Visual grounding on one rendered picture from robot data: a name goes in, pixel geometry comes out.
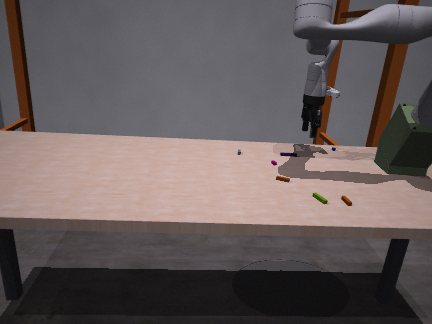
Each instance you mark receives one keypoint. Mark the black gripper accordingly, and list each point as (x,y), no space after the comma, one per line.
(311,113)

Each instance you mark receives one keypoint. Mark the orange rod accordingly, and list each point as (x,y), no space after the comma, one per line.
(346,200)
(282,179)

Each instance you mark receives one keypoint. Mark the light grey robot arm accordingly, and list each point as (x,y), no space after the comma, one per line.
(391,23)

